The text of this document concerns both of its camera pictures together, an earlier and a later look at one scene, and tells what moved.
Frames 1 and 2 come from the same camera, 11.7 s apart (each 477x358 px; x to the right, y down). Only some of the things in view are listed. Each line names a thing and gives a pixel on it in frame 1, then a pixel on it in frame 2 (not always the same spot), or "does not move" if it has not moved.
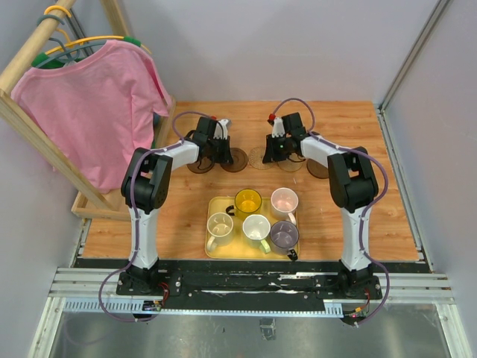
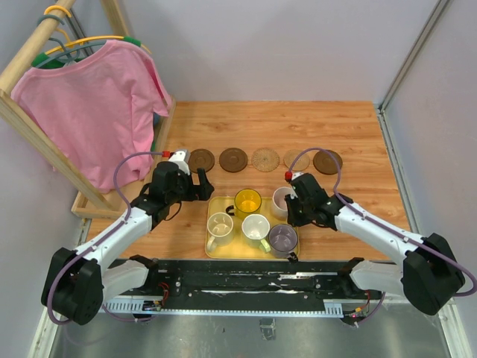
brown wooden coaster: (202, 165) does not move
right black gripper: (270, 155) → (294, 218)
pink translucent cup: (284, 201) does not move
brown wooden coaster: (239, 160) does not move
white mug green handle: (256, 229) does not move
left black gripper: (226, 157) → (200, 192)
